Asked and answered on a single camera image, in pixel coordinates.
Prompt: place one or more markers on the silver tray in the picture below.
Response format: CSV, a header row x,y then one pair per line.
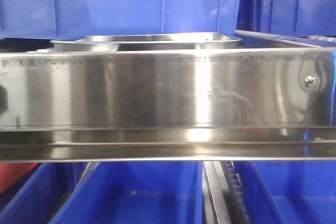
x,y
67,46
176,37

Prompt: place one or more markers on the blue bin lower centre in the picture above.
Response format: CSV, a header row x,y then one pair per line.
x,y
137,192

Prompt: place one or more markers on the blue bin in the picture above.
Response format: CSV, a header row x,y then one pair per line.
x,y
297,18
35,197
137,192
67,19
288,191

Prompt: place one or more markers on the roller conveyor track right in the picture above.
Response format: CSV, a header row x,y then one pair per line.
x,y
222,194

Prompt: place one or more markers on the blue bin lower right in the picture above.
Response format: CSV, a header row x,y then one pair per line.
x,y
288,191

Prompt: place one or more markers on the blue bin upper centre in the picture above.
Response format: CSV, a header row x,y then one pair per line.
x,y
67,19

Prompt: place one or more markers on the blue bin upper right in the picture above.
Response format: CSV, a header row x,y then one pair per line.
x,y
297,18

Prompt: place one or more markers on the blue bin lower left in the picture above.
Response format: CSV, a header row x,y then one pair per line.
x,y
35,197

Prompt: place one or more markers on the red object lower left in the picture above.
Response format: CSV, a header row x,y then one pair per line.
x,y
12,172

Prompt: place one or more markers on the stainless steel shelf front rail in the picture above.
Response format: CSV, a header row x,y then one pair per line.
x,y
229,104

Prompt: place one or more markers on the steel shelf side rail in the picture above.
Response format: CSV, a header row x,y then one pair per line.
x,y
253,39

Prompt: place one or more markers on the silver screw on rail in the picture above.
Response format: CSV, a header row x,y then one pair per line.
x,y
310,81

